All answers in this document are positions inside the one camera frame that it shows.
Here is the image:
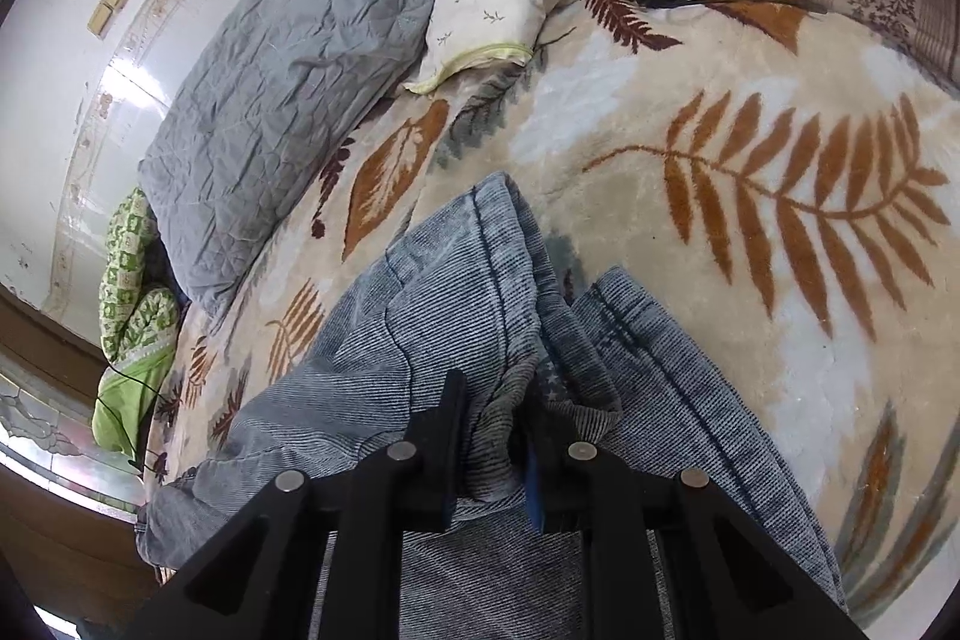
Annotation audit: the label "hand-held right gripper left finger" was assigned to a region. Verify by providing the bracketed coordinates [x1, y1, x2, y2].
[124, 370, 470, 640]

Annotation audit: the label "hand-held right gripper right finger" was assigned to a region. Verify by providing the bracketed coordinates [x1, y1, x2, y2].
[523, 389, 878, 640]

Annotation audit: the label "blue-grey denim pants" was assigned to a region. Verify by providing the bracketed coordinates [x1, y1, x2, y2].
[135, 171, 850, 640]

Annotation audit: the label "green patterned quilt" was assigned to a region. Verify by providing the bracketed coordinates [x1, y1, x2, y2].
[91, 186, 181, 453]

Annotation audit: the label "grey quilted blanket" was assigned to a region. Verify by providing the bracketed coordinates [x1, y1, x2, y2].
[137, 0, 461, 319]

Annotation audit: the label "leaf-print fleece blanket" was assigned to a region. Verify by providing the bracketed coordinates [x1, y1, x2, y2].
[142, 0, 960, 633]

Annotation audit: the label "thin black cable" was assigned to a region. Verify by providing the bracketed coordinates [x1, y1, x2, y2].
[96, 361, 162, 470]

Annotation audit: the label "wooden window frame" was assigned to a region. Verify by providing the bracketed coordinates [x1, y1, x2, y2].
[0, 291, 151, 611]

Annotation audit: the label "beige wall switch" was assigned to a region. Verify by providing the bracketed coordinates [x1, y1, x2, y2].
[88, 0, 140, 39]

